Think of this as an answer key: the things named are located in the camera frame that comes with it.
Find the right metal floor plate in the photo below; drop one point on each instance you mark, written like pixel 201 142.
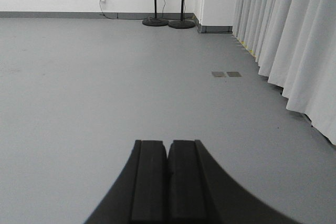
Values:
pixel 233 74

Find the white curtain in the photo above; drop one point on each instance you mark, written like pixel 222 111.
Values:
pixel 293 43

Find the black pedestal fan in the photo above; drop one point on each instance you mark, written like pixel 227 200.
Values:
pixel 155 21
pixel 181 23

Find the black pedestal fan right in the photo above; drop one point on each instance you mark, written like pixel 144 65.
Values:
pixel 181 23

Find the black pedestal fan left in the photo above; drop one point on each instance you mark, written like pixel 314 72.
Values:
pixel 155 21

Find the metal floor plate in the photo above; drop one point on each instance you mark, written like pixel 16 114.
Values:
pixel 218 74
pixel 233 74

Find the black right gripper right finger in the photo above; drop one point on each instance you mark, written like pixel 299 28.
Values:
pixel 200 191

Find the left metal floor plate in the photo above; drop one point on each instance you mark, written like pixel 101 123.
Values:
pixel 218 74

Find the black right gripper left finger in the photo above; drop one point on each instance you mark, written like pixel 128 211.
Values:
pixel 138 194

